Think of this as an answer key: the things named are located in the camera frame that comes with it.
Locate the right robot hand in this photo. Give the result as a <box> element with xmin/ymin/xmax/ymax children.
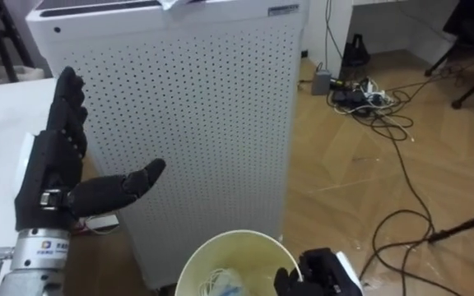
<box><xmin>273</xmin><ymin>247</ymin><xmax>365</xmax><ymax>296</ymax></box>

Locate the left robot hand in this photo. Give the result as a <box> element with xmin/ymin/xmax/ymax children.
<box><xmin>14</xmin><ymin>66</ymin><xmax>167</xmax><ymax>233</ymax></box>

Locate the white round waste bin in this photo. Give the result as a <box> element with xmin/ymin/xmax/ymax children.
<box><xmin>174</xmin><ymin>229</ymin><xmax>304</xmax><ymax>296</ymax></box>

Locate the white trash in bin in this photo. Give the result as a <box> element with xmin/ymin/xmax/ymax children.
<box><xmin>197</xmin><ymin>267</ymin><xmax>249</xmax><ymax>296</ymax></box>

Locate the black wooden chair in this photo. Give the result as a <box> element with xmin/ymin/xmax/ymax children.
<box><xmin>0</xmin><ymin>0</ymin><xmax>36</xmax><ymax>83</ymax></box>

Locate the white perforated air purifier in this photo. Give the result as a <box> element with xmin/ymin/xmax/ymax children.
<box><xmin>26</xmin><ymin>0</ymin><xmax>309</xmax><ymax>290</ymax></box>

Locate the black tripod leg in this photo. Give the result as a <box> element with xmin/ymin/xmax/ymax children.
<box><xmin>427</xmin><ymin>207</ymin><xmax>474</xmax><ymax>243</ymax></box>

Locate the black power strip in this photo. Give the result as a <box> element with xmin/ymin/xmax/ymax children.
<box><xmin>330</xmin><ymin>88</ymin><xmax>368</xmax><ymax>109</ymax></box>

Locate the white power strip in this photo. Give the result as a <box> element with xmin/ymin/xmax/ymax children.
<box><xmin>363</xmin><ymin>80</ymin><xmax>388</xmax><ymax>106</ymax></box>

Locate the grey power adapter box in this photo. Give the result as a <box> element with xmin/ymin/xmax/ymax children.
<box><xmin>311</xmin><ymin>69</ymin><xmax>332</xmax><ymax>96</ymax></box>

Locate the black bag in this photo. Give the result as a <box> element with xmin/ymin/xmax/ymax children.
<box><xmin>342</xmin><ymin>33</ymin><xmax>371</xmax><ymax>68</ymax></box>

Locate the white desk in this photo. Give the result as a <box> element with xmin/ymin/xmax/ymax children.
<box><xmin>304</xmin><ymin>0</ymin><xmax>461</xmax><ymax>79</ymax></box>

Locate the long black floor cable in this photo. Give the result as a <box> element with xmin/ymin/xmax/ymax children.
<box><xmin>358</xmin><ymin>113</ymin><xmax>464</xmax><ymax>296</ymax></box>

